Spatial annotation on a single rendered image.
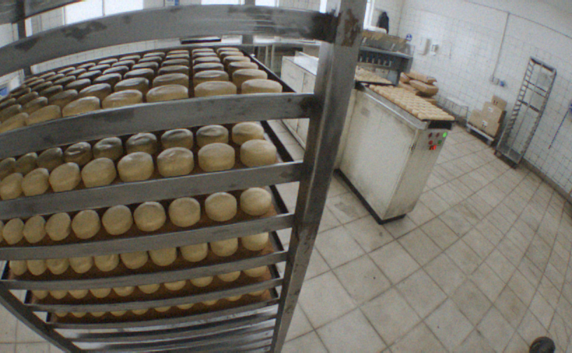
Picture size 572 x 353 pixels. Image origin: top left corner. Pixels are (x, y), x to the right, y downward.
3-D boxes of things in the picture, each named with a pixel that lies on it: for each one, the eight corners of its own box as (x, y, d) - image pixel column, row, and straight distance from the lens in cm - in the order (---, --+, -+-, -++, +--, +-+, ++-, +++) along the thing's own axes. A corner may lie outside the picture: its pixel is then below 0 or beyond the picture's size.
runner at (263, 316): (283, 306, 72) (283, 302, 70) (286, 315, 71) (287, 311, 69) (64, 332, 86) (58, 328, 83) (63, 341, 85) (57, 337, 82)
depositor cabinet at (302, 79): (276, 120, 334) (283, 56, 311) (325, 118, 363) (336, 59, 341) (319, 178, 233) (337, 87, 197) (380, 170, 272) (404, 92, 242)
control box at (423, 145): (416, 148, 169) (423, 128, 164) (438, 146, 187) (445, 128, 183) (420, 150, 167) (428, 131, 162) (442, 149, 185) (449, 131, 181)
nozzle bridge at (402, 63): (318, 76, 225) (323, 37, 220) (382, 81, 266) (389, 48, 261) (337, 87, 197) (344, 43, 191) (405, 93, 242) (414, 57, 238)
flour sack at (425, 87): (424, 94, 525) (426, 85, 522) (407, 86, 544) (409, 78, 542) (439, 94, 589) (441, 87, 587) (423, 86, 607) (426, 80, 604)
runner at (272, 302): (286, 291, 64) (287, 285, 62) (290, 300, 63) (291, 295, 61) (46, 318, 79) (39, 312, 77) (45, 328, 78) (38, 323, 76)
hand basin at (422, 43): (419, 82, 649) (429, 38, 643) (409, 81, 618) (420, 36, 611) (389, 69, 708) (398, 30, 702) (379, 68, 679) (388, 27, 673)
